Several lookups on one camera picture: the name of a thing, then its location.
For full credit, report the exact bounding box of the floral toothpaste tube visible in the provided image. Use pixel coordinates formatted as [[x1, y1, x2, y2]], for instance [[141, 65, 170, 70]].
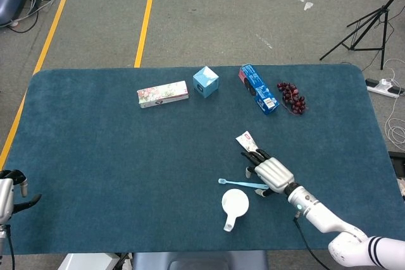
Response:
[[235, 130, 263, 154]]

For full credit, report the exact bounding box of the red grape bunch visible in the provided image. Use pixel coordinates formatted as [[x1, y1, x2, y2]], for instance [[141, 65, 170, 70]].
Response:
[[277, 82, 308, 116]]

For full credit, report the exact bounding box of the floral rectangular box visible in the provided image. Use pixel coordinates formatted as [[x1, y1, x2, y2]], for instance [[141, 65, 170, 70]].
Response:
[[136, 80, 190, 109]]

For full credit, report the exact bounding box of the black tripod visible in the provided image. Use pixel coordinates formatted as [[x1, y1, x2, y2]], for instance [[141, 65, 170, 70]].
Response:
[[319, 0, 405, 71]]

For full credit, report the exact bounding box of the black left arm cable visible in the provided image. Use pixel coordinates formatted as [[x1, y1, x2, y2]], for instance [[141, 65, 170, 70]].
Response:
[[4, 224, 16, 270]]

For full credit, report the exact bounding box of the white coiled cable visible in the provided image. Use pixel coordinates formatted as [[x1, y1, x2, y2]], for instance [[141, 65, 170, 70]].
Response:
[[382, 58, 405, 144]]

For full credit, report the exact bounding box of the light blue toothbrush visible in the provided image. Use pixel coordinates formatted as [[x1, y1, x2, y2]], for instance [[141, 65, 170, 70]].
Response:
[[218, 178, 269, 189]]

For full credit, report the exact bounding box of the light blue cube box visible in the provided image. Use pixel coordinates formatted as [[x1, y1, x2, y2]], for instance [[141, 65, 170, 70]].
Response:
[[192, 66, 220, 99]]

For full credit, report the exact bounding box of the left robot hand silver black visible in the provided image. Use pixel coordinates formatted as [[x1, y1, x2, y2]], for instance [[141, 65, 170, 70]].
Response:
[[0, 169, 42, 225]]

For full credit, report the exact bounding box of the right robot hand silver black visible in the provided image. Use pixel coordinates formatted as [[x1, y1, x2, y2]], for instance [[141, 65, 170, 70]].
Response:
[[240, 149, 295, 198]]

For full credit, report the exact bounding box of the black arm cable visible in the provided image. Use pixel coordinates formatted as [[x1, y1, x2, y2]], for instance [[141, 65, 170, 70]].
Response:
[[4, 224, 16, 270], [292, 211, 332, 270]]

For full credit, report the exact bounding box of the white base panel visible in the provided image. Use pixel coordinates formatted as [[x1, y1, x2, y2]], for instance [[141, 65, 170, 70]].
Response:
[[58, 252, 118, 270]]

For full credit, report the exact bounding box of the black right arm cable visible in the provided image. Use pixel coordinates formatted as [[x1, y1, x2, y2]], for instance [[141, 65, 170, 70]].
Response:
[[292, 211, 332, 270]]

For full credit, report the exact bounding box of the light blue cup with handle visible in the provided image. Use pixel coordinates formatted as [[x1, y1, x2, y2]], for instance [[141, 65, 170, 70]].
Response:
[[221, 188, 251, 232]]

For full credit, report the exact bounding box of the blue table mat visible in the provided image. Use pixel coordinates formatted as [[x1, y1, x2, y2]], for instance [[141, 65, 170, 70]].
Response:
[[0, 63, 400, 255]]

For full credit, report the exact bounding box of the white power strip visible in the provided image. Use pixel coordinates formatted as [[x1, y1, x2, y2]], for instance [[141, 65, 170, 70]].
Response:
[[365, 77, 405, 99]]

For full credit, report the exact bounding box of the blue rectangular package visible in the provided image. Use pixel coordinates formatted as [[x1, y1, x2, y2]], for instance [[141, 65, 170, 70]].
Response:
[[238, 63, 280, 116]]

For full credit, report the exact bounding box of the black case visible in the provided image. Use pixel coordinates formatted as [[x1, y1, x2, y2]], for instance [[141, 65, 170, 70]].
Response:
[[388, 150, 405, 176]]

